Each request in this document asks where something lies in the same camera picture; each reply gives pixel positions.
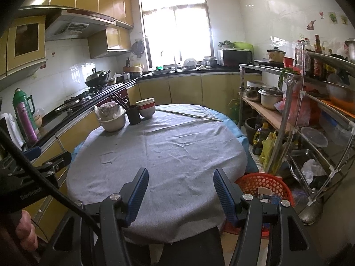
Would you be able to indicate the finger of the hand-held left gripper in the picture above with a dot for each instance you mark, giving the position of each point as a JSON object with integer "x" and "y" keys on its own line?
{"x": 59, "y": 163}
{"x": 32, "y": 153}

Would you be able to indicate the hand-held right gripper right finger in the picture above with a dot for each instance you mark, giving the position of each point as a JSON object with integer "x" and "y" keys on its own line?
{"x": 224, "y": 196}

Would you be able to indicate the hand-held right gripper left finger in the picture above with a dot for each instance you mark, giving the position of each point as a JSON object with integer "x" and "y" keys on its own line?
{"x": 137, "y": 196}

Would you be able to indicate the red plastic basket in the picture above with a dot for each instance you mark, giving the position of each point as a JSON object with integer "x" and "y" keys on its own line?
{"x": 249, "y": 181}

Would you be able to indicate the person's left hand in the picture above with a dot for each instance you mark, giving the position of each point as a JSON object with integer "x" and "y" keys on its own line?
{"x": 25, "y": 227}

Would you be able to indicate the pink thermos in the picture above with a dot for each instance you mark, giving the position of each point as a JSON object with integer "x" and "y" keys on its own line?
{"x": 27, "y": 127}

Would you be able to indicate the white towel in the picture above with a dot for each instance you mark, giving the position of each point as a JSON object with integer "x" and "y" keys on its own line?
{"x": 11, "y": 130}

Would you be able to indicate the green thermos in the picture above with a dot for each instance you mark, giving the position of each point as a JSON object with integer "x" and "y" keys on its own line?
{"x": 22, "y": 102}

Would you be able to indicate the grey tablecloth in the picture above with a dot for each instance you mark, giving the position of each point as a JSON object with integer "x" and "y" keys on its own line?
{"x": 180, "y": 149}

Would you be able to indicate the yellow plastic bag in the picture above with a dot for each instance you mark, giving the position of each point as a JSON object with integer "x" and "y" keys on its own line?
{"x": 269, "y": 149}

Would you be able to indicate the cooking oil bottle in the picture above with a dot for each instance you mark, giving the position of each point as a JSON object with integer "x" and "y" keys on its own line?
{"x": 259, "y": 141}

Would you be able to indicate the white cooker pot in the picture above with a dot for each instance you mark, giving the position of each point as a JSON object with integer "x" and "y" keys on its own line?
{"x": 112, "y": 124}

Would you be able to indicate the black gas stove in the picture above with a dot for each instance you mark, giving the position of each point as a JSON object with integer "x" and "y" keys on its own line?
{"x": 75, "y": 99}

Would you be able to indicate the blue table cover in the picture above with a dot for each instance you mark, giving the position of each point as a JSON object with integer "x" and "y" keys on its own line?
{"x": 234, "y": 126}

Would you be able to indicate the white bowl with plastic bag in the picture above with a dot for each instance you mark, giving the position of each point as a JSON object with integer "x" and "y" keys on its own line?
{"x": 108, "y": 110}

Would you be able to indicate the dark ceramic jar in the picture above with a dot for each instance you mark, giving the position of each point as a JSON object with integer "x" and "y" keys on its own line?
{"x": 249, "y": 128}

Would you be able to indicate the black chopstick holder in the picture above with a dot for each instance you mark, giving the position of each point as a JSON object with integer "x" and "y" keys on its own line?
{"x": 134, "y": 116}

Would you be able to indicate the steel tray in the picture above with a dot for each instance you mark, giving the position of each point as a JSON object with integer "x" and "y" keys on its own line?
{"x": 298, "y": 158}

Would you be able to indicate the long pale wooden rod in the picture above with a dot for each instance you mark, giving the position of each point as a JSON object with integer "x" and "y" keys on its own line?
{"x": 191, "y": 115}

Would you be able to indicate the white plastic bag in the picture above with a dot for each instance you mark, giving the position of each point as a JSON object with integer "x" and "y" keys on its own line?
{"x": 310, "y": 169}

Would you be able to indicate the black wok with lid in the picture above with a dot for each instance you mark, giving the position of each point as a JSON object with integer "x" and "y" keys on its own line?
{"x": 95, "y": 79}

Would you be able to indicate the wooden shelf board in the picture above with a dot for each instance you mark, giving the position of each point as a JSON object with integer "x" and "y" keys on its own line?
{"x": 266, "y": 113}

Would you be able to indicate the black plastic bag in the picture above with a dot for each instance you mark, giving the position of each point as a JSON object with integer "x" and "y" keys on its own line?
{"x": 320, "y": 181}

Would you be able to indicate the steel kitchen rack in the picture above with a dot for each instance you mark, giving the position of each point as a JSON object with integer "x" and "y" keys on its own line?
{"x": 283, "y": 116}

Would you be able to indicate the yellow glass door cabinet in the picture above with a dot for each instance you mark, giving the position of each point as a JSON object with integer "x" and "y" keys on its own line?
{"x": 40, "y": 47}

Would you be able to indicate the small dark pot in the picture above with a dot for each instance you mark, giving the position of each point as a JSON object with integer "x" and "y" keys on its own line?
{"x": 253, "y": 94}

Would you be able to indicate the clear plastic container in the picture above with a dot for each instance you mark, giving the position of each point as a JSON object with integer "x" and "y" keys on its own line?
{"x": 313, "y": 137}

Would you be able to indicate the steel pot with lid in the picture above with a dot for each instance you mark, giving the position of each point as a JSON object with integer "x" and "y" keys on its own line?
{"x": 270, "y": 99}

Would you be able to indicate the pink plastic bag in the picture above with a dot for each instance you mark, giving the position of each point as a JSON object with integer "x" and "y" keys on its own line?
{"x": 296, "y": 110}

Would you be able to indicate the yellow base cabinets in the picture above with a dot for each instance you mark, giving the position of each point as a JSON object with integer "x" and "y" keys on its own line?
{"x": 183, "y": 88}

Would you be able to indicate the black kitchen countertop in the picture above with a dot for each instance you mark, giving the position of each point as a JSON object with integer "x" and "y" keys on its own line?
{"x": 194, "y": 73}

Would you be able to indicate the translucent plastic storage box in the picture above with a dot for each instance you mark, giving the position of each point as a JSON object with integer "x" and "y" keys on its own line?
{"x": 335, "y": 128}

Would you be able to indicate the range hood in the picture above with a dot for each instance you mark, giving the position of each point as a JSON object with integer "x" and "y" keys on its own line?
{"x": 72, "y": 27}

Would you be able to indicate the white metal shelf stand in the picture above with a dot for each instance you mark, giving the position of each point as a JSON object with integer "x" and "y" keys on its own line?
{"x": 258, "y": 67}

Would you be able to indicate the green leafy vegetables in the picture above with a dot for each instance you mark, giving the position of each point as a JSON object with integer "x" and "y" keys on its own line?
{"x": 284, "y": 74}

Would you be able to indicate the steel stock pot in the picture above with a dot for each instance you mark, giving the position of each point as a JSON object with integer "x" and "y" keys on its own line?
{"x": 209, "y": 61}

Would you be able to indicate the white rice cooker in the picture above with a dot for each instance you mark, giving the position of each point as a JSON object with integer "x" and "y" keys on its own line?
{"x": 190, "y": 63}

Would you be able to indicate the microwave oven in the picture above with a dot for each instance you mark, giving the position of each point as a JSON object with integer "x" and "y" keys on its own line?
{"x": 235, "y": 58}

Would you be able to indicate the black induction cooker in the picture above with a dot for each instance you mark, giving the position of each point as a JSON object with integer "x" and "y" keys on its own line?
{"x": 266, "y": 62}

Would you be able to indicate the red cup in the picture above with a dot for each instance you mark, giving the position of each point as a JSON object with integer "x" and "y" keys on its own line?
{"x": 288, "y": 62}

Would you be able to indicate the enamel pot with lid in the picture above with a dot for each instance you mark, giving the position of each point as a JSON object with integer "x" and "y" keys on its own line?
{"x": 276, "y": 54}

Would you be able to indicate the green plastic basin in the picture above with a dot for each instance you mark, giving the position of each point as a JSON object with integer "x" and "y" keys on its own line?
{"x": 244, "y": 45}

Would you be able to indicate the green potted plant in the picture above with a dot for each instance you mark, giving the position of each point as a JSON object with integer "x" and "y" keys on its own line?
{"x": 226, "y": 44}

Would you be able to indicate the large steel basin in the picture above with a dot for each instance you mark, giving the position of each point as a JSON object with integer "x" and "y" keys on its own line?
{"x": 341, "y": 91}

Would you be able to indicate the clear plastic bottle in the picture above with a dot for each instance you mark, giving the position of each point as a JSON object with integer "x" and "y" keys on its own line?
{"x": 299, "y": 56}

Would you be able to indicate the dark sauce bottle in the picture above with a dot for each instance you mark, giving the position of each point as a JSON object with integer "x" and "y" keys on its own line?
{"x": 318, "y": 63}

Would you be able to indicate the window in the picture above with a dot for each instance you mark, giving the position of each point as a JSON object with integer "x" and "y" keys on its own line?
{"x": 174, "y": 27}

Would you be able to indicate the yellow open wall cabinet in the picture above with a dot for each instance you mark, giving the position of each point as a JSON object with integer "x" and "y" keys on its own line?
{"x": 111, "y": 43}

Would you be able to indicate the small wall fan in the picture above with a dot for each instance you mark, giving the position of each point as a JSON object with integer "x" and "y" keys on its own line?
{"x": 137, "y": 47}

